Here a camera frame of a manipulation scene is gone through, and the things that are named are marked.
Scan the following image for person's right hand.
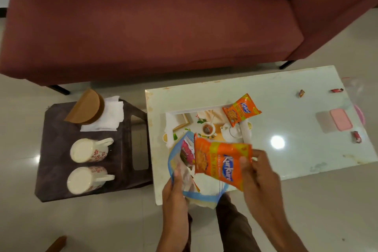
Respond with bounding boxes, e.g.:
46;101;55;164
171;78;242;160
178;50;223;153
238;149;283;211

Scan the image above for person's left hand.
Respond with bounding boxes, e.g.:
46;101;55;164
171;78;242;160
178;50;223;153
161;162;189;223

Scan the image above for clear blue-sealed zip bag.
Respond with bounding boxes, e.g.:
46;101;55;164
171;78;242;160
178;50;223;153
167;130;230;209

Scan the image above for orange snack packet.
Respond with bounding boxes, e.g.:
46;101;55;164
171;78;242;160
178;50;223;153
193;133;254;193
222;93;263;128

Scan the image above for pink snack packet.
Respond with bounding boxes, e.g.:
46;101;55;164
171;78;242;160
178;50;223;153
180;139;196;168

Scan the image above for white printed tray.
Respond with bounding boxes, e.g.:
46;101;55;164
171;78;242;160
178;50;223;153
162;102;253;149

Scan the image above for floral mug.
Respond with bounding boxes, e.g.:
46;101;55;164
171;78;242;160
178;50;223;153
69;137;115;164
66;166;116;196

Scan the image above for white paper napkins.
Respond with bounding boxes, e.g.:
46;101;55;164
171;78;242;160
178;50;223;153
80;95;124;132

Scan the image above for wooden napkin holder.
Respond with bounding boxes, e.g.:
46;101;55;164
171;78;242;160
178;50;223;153
63;88;106;125

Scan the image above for person's right forearm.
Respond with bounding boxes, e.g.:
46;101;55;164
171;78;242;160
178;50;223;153
251;191;309;252

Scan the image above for person's left forearm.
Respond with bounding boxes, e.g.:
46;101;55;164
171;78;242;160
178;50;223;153
156;218;190;252

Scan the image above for person's dark trousers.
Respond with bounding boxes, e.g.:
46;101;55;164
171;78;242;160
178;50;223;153
184;193;262;252

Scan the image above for clear container with pink lid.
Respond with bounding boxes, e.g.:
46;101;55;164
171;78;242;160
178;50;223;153
315;108;354;133

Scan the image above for pink round plate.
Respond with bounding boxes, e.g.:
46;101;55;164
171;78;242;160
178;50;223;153
353;104;366;126

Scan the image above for dark brown plastic stool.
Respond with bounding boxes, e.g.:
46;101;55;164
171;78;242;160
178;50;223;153
34;100;154;203

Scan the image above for clear pink-sealed zip bag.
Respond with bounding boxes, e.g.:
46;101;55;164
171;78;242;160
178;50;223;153
341;76;372;107

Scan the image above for red fabric sofa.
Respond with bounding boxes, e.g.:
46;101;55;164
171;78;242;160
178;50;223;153
0;0;378;96

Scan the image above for brown wooden chair frame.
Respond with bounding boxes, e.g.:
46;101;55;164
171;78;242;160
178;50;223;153
44;235;68;252

